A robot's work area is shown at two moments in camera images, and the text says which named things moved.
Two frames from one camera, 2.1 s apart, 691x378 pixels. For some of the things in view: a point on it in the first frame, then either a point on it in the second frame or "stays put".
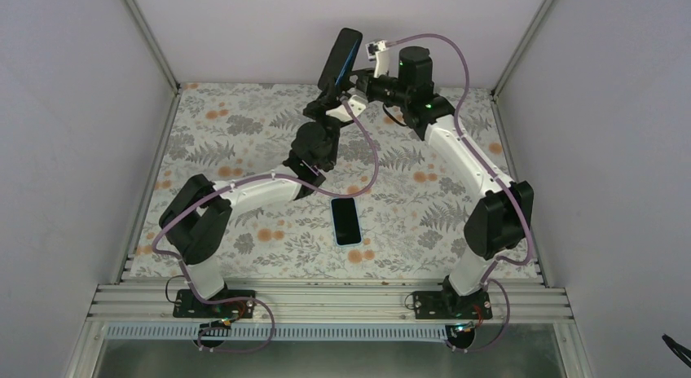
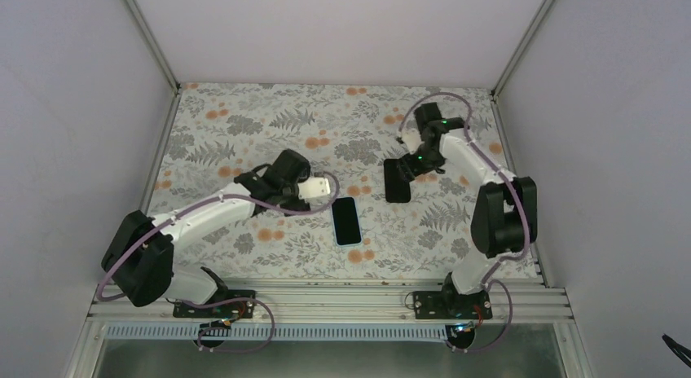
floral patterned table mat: (415, 199) stays put
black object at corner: (678, 349) stays put
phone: (346, 223) stays put
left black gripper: (320, 103) to (297, 206)
